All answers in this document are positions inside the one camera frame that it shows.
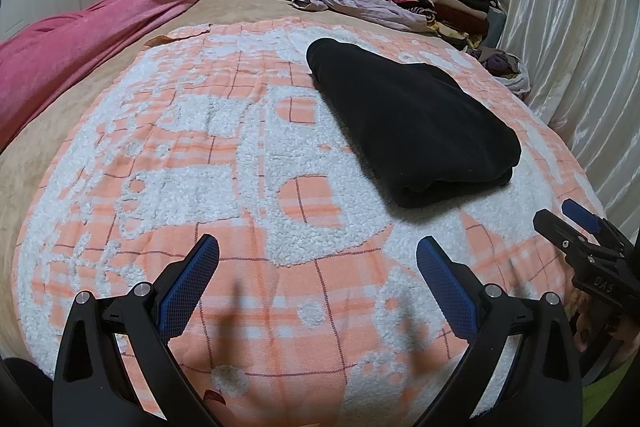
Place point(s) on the person's left hand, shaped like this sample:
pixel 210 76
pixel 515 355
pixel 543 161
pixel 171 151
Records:
pixel 216 402

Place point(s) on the stack of folded clothes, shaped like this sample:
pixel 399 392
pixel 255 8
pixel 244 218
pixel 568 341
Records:
pixel 450 7

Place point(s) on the white satin curtain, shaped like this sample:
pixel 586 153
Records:
pixel 575 32

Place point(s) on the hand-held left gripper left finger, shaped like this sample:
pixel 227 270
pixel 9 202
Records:
pixel 192 287

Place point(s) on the person's right hand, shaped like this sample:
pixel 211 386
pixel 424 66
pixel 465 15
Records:
pixel 582 322

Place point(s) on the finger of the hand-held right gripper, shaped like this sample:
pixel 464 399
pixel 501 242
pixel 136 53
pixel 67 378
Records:
pixel 560 229
pixel 580 211

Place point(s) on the grey cushion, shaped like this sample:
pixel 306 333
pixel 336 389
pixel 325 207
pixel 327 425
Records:
pixel 495 24

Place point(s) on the orange white plaid fleece blanket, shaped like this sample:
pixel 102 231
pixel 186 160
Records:
pixel 200 157

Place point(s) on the white plastic bag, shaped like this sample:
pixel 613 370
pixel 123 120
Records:
pixel 520 82

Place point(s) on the pink quilt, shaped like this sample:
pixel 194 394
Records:
pixel 75 37

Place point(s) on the black t-shirt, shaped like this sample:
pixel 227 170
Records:
pixel 410 122

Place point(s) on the lilac crumpled garment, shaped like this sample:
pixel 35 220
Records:
pixel 350 2

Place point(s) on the purple garment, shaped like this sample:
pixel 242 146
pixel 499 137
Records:
pixel 500 62

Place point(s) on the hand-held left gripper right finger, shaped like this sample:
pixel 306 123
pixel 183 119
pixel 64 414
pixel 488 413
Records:
pixel 445 287

